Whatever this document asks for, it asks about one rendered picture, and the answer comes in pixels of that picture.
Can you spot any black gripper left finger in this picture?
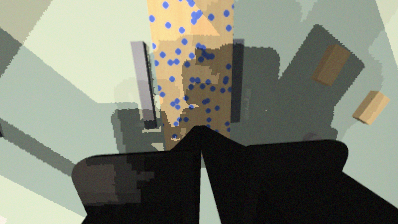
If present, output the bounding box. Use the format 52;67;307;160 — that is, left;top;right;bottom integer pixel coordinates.
71;126;201;224

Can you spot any tan rectangular block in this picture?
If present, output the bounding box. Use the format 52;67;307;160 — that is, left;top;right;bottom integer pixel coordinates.
352;91;390;125

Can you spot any brown rectangular block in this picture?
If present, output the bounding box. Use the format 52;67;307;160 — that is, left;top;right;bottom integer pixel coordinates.
310;44;350;86

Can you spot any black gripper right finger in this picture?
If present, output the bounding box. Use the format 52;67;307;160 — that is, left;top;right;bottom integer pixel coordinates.
200;125;349;224

